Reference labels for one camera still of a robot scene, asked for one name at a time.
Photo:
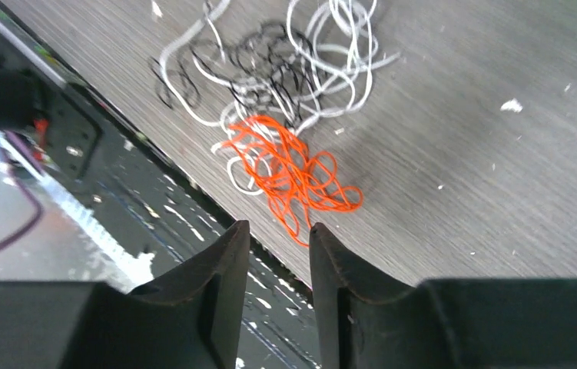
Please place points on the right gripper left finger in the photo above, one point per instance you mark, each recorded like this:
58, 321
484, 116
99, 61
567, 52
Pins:
189, 317

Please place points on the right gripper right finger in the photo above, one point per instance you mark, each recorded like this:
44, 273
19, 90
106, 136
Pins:
368, 319

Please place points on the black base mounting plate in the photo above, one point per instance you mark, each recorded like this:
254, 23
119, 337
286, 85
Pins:
141, 203

